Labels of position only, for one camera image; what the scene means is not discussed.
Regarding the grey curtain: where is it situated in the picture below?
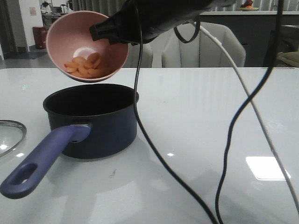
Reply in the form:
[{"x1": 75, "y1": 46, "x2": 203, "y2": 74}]
[{"x1": 72, "y1": 0, "x2": 125, "y2": 16}]

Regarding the right beige chair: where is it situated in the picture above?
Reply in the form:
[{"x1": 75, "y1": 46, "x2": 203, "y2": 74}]
[{"x1": 161, "y1": 21, "x2": 246, "y2": 68}]

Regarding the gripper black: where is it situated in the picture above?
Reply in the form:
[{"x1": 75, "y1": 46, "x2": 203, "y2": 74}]
[{"x1": 89, "y1": 0, "x2": 235, "y2": 44}]

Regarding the left beige chair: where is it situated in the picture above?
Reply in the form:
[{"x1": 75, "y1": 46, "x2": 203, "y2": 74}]
[{"x1": 121, "y1": 43, "x2": 154, "y2": 69}]

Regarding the fruit plate on counter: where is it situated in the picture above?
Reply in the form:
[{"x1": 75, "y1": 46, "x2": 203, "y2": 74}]
[{"x1": 240, "y1": 0, "x2": 259, "y2": 11}]

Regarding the pink bowl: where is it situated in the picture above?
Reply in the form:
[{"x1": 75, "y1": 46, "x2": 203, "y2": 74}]
[{"x1": 46, "y1": 11, "x2": 128, "y2": 83}]

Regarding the black cable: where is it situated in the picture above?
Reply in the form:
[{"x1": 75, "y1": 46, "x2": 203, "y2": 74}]
[
  {"x1": 215, "y1": 0, "x2": 285, "y2": 224},
  {"x1": 134, "y1": 4, "x2": 219, "y2": 224}
]

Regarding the white cable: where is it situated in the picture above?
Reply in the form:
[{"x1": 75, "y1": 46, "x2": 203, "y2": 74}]
[{"x1": 186, "y1": 21, "x2": 299, "y2": 206}]

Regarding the beige chair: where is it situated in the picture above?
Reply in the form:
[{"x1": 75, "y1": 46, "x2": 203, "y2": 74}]
[
  {"x1": 121, "y1": 43, "x2": 154, "y2": 69},
  {"x1": 161, "y1": 21, "x2": 246, "y2": 68}
]

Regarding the dark grey counter cabinet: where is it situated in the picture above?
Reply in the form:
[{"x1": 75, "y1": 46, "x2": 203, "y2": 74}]
[{"x1": 199, "y1": 11, "x2": 299, "y2": 68}]

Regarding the dark blue saucepan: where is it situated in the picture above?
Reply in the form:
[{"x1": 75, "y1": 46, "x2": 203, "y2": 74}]
[{"x1": 0, "y1": 84, "x2": 138, "y2": 199}]

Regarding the red trash bin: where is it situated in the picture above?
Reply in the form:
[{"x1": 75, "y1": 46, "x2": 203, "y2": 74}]
[{"x1": 32, "y1": 26, "x2": 47, "y2": 49}]

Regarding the black office desk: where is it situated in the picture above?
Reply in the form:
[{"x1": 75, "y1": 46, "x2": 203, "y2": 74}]
[{"x1": 41, "y1": 4, "x2": 68, "y2": 27}]

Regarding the glass lid blue knob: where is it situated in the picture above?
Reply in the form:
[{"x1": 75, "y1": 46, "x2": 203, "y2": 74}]
[{"x1": 0, "y1": 120, "x2": 27, "y2": 157}]

